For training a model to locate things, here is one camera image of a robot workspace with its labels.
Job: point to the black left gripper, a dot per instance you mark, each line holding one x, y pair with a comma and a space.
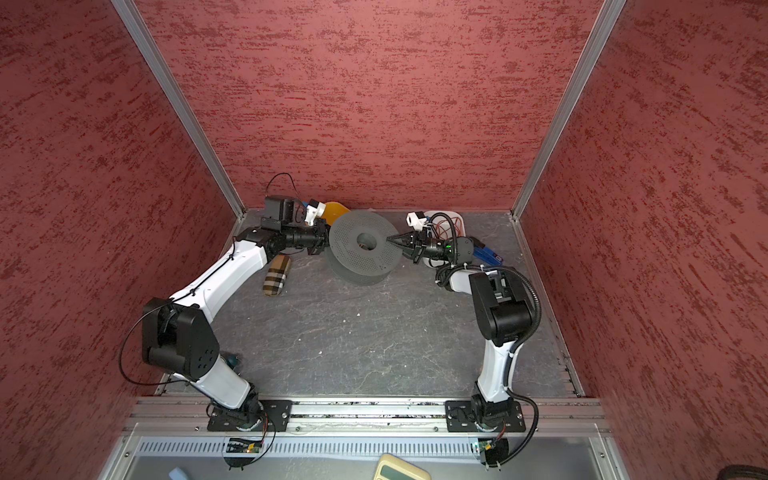
322, 235

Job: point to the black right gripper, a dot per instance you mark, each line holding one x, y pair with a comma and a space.
418, 243

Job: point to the grey perforated cable spool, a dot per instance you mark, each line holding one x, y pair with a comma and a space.
358, 250

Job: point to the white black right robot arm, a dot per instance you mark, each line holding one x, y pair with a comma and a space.
507, 311

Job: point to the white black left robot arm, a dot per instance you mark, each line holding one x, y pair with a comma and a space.
177, 336

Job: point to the yellow plastic tub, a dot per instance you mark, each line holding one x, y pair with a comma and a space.
333, 211

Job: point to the plaid fabric glasses case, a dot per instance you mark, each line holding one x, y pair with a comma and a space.
276, 276

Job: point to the white plastic tray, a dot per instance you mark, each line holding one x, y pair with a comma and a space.
444, 225

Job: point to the blue stapler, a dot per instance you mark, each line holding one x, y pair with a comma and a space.
484, 254

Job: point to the beige device at bottom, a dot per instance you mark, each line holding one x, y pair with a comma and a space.
390, 467

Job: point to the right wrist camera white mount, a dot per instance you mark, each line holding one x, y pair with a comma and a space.
417, 220

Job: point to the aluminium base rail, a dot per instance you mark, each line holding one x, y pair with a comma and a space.
354, 427

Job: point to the aluminium corner post left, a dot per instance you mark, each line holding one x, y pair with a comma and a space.
138, 30

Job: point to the aluminium corner post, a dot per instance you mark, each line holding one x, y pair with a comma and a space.
138, 30
602, 28

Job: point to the aluminium corner post right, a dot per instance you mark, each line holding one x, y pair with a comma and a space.
602, 28

